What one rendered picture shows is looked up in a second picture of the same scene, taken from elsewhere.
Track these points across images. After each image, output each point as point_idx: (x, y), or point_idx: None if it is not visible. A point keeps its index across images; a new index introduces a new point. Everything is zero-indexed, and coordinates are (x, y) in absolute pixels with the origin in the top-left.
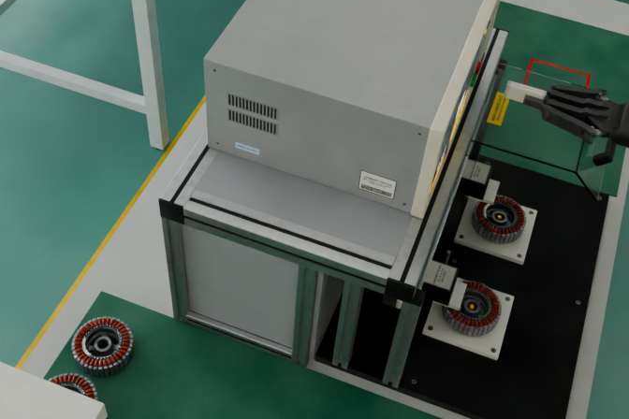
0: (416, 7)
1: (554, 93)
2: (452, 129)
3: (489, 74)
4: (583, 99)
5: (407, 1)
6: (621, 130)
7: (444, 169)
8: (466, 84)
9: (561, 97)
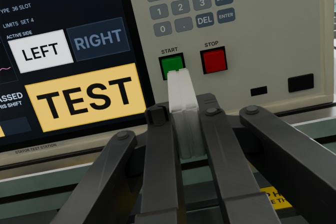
0: None
1: (206, 122)
2: (20, 89)
3: (303, 118)
4: (255, 192)
5: None
6: None
7: (25, 164)
8: (45, 11)
9: (206, 141)
